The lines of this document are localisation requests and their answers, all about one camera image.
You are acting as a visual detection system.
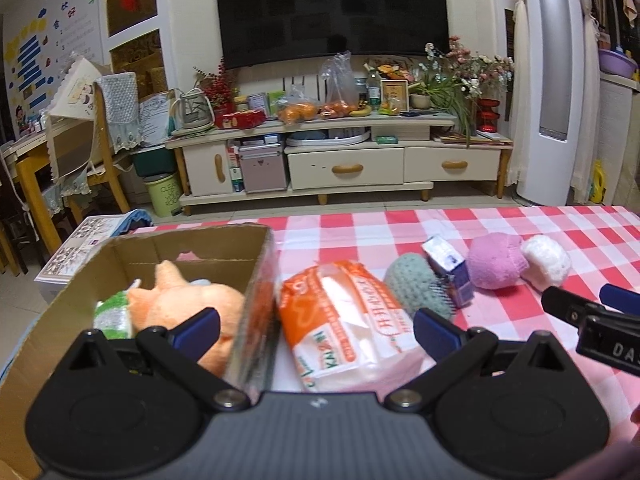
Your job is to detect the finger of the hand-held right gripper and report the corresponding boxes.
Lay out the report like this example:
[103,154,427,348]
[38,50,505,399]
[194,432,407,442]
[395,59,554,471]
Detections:
[541,286,640,376]
[600,283,640,314]

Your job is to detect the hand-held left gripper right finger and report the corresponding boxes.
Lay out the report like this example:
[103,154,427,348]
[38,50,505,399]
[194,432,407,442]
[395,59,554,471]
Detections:
[384,307,576,413]

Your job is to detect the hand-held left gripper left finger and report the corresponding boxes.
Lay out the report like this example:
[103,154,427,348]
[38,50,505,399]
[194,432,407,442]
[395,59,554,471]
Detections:
[64,307,251,413]

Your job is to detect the orange plush toy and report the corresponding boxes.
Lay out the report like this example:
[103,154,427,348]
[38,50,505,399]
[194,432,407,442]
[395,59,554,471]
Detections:
[127,259,246,378]

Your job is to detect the cardboard box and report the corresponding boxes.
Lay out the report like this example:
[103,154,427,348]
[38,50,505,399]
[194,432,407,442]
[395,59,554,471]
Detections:
[0,222,283,480]

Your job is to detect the green striped sponge cloth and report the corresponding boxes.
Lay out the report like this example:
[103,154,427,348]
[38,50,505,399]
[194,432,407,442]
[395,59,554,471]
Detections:
[93,290,135,341]

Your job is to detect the green crocheted ball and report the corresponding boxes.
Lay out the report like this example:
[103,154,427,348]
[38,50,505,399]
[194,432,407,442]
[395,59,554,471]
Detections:
[384,253,453,316]

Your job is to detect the blue and white carton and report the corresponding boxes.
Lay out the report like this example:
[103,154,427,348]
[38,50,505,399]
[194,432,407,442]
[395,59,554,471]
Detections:
[421,235,476,308]

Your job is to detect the white knitted pouch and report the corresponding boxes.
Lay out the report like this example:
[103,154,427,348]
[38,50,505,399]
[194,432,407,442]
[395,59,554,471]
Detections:
[521,235,572,292]

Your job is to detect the purple crocheted toy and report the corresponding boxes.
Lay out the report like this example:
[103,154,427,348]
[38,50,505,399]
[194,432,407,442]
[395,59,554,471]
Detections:
[467,233,528,290]

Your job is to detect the orange tissue packet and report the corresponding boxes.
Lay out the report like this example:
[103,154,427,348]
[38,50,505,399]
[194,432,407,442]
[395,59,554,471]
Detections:
[276,260,436,393]

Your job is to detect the red checkered tablecloth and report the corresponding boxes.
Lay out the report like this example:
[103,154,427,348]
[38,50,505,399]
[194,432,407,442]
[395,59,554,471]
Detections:
[135,205,640,461]

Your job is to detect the yellow plastic bottle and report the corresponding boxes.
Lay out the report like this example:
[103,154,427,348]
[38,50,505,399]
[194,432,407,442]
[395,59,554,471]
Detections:
[590,160,608,204]

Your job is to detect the blue cloth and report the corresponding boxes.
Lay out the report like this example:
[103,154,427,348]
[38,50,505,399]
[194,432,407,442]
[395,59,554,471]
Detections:
[117,209,153,236]

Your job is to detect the light green trash bin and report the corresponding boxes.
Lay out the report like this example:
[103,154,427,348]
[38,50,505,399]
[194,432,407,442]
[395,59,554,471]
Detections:
[145,172,183,218]

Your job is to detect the white printed box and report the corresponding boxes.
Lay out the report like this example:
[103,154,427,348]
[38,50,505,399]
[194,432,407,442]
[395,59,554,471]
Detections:
[34,215,126,306]

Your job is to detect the pink storage box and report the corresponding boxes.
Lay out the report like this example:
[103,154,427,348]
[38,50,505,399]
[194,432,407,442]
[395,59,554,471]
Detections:
[239,144,290,193]

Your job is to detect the dark green bin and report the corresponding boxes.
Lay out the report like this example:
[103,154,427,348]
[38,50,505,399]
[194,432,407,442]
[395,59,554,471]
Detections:
[132,145,176,177]

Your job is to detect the cream television stand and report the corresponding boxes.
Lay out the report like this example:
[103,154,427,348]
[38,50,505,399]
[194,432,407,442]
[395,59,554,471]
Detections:
[166,112,514,218]

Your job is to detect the red snack box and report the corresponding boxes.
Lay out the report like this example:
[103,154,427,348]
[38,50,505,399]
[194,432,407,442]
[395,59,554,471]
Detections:
[215,110,266,130]

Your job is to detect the framed paper certificate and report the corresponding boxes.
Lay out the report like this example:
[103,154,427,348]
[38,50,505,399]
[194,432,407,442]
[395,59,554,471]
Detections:
[139,94,176,146]

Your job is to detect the red vase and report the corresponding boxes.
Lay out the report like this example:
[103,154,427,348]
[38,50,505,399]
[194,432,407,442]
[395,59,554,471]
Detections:
[475,97,501,133]

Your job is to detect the white tower air conditioner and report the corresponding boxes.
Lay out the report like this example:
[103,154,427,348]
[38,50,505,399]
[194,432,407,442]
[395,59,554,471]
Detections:
[515,0,586,206]

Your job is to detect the potted green plant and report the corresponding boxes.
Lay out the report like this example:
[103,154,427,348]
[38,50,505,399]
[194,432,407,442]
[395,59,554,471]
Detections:
[410,70,476,148]

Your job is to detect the wooden chair with lace cover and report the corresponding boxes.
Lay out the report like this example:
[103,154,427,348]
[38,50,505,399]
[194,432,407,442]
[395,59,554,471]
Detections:
[87,72,146,216]

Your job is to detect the purple plastic basin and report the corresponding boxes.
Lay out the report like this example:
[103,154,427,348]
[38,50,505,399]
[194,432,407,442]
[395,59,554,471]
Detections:
[598,49,638,78]

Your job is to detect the small plastic bag of oranges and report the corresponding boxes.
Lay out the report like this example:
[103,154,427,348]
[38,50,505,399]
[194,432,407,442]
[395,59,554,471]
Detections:
[277,85,320,125]

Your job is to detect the red berry branches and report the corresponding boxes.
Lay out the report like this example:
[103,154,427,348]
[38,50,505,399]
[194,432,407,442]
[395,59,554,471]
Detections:
[194,57,236,109]

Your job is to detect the plastic water bottle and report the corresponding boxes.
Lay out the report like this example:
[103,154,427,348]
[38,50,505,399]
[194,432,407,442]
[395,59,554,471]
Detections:
[367,67,382,111]

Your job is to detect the tall plastic bag of oranges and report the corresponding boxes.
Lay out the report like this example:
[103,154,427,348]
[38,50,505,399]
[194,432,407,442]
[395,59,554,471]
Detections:
[319,51,360,120]

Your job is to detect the scalloped paper bag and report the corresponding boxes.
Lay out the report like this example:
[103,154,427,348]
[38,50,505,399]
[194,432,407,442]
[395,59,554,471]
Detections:
[50,57,108,121]

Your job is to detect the artificial flower bouquet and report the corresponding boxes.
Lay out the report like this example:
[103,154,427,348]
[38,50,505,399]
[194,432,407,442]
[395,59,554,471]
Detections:
[425,36,515,98]

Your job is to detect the black television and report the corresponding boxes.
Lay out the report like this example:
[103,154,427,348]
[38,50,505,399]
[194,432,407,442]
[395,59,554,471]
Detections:
[215,0,449,69]

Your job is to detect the wooden picture frame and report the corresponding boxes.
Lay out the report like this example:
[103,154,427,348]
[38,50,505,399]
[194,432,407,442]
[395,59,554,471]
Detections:
[381,79,410,113]

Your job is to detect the wall poster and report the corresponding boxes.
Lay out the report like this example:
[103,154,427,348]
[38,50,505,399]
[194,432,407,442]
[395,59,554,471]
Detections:
[2,0,101,136]

